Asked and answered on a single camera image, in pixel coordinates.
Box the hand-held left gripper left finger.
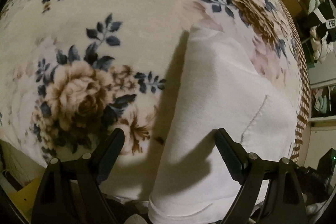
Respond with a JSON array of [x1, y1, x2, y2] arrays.
[[31, 128, 125, 224]]

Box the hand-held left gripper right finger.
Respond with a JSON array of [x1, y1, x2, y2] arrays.
[[214, 128, 308, 224]]

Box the white pants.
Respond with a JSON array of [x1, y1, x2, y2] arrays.
[[148, 25, 297, 224]]

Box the black electronic device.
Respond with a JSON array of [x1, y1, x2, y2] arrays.
[[295, 149, 336, 207]]

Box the yellow cardboard box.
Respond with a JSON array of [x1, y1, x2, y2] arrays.
[[9, 177, 44, 222]]

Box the white shelf unit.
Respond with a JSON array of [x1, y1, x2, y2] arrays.
[[309, 81, 336, 123]]

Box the floral fleece blanket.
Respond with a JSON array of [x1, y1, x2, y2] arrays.
[[0, 0, 311, 203]]

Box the pile of hanging clothes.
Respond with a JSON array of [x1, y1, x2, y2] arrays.
[[298, 0, 336, 63]]

